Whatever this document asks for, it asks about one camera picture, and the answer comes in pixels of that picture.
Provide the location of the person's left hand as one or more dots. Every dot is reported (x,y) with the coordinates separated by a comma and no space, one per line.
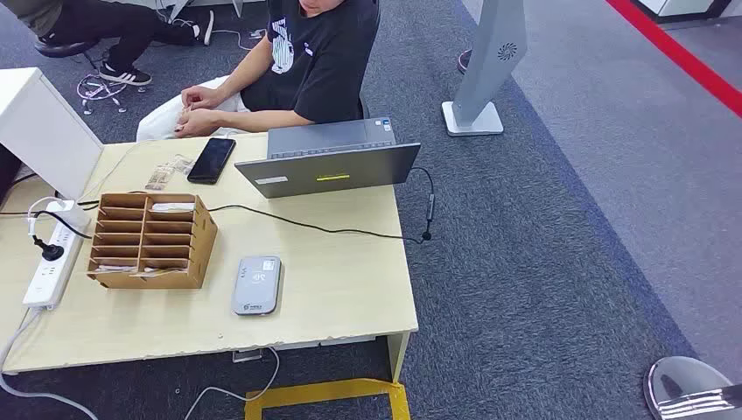
(198,123)

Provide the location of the person's right hand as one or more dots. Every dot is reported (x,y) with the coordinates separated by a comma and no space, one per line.
(202,97)

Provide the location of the grey card reader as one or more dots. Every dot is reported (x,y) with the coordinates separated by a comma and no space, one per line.
(257,290)

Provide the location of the person's left forearm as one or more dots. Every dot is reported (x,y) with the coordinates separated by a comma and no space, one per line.
(261,120)

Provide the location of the person's right forearm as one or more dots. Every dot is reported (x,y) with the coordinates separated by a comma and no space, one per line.
(238,81)

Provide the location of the white card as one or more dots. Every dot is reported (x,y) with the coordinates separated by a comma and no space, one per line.
(173,207)

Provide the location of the person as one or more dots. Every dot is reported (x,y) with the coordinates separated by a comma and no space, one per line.
(116,23)
(324,64)

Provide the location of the cardboard card organizer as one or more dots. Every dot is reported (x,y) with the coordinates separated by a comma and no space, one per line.
(197,255)

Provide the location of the pale room key card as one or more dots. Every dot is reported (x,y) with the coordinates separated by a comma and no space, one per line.
(113,268)
(156,270)

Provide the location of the black smartphone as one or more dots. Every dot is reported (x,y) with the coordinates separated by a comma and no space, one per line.
(211,161)

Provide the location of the clear plastic packet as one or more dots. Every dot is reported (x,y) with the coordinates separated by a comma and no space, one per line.
(183,164)

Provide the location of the chrome chair base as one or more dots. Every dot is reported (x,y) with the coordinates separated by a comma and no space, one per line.
(102,88)

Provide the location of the grey laptop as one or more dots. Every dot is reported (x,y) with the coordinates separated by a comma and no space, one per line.
(327,168)

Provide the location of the light wooden desk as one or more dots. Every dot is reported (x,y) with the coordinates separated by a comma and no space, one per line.
(336,278)

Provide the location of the white power strip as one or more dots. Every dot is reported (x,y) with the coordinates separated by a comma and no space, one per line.
(46,278)

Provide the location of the dark round object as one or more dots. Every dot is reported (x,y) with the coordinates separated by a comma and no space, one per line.
(464,61)

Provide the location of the grey kiosk stand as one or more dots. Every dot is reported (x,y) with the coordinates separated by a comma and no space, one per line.
(487,64)

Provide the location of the yellow floor tape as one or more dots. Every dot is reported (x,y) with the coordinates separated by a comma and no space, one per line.
(324,393)

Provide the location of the white cabinet black base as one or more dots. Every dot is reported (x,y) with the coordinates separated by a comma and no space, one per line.
(678,6)

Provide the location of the clear plastic bracket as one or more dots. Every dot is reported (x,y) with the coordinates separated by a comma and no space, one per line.
(247,356)

